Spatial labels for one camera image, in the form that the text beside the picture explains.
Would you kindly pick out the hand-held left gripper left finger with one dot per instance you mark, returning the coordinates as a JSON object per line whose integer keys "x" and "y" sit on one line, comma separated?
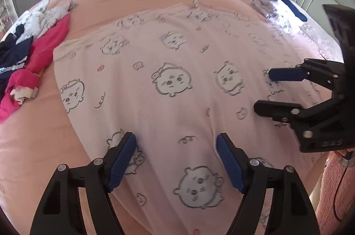
{"x": 122, "y": 160}

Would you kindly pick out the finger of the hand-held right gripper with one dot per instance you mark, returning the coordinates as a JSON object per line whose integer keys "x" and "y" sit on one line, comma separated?
{"x": 285, "y": 74}
{"x": 277, "y": 110}

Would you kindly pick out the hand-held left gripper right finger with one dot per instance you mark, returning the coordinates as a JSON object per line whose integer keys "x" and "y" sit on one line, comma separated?
{"x": 230, "y": 162}

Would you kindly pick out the pink printed pajama pants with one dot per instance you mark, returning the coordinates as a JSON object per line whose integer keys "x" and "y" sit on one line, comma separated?
{"x": 180, "y": 118}

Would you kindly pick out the person's right hand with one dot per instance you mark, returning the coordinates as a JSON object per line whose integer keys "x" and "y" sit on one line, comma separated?
{"x": 344, "y": 154}

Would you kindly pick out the white folded garment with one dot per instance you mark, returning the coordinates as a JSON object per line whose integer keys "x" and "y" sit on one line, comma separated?
{"x": 274, "y": 17}

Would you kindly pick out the pink bed sheet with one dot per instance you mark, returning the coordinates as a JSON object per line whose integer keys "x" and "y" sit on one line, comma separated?
{"x": 41, "y": 154}

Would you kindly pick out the magenta garment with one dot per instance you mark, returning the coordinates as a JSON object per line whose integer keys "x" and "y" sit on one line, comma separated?
{"x": 47, "y": 49}

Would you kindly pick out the navy striped-trim garment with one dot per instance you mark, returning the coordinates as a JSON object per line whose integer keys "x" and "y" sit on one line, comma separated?
{"x": 12, "y": 49}

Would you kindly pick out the white printed pajama top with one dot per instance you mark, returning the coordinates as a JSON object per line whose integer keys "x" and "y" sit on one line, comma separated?
{"x": 41, "y": 18}

